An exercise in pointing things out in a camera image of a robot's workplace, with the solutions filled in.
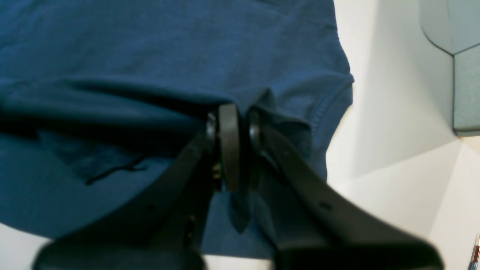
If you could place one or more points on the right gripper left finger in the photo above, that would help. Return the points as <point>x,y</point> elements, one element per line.
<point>162,227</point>

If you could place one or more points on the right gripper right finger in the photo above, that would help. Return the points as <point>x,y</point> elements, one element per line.
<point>315,228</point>

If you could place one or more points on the dark blue T-shirt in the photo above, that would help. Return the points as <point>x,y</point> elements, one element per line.
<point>99,96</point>

